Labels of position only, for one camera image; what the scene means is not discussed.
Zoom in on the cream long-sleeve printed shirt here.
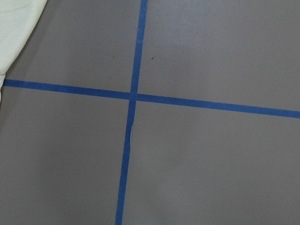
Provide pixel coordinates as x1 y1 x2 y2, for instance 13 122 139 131
0 0 47 86

